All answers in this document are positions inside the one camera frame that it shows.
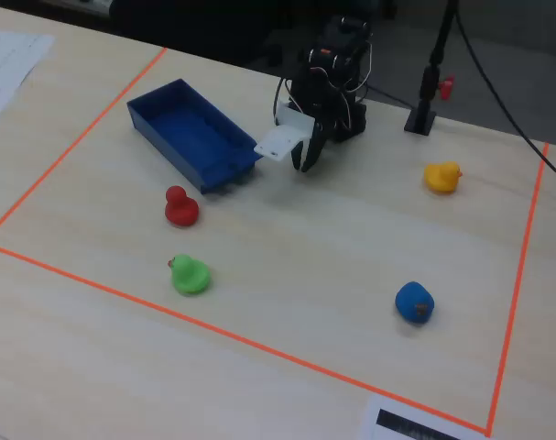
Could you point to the blue rubber duck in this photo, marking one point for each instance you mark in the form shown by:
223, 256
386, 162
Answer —
412, 300

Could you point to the red rubber duck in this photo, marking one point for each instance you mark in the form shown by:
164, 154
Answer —
181, 208

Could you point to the blue plastic box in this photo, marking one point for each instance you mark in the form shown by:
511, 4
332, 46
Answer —
190, 133

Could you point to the black camera stand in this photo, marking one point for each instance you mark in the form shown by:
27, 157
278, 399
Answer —
420, 120

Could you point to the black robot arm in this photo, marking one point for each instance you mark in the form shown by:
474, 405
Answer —
348, 124

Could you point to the white paper with black bar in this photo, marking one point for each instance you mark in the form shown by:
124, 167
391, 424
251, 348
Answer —
373, 412

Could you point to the black office chair base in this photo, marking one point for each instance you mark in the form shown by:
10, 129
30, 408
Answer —
274, 57

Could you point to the yellow rubber duck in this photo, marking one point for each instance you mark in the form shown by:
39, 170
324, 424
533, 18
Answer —
440, 178

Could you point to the orange tape strip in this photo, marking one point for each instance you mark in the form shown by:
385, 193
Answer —
76, 144
518, 289
236, 337

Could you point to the white printed paper sheet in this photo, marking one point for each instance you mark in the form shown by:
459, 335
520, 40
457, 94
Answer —
7, 69

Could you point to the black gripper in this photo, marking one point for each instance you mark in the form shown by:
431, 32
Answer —
315, 137

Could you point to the green rubber duck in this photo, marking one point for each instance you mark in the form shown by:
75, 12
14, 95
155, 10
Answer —
189, 275

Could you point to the red stand knob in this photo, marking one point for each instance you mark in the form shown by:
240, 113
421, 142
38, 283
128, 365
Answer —
447, 87

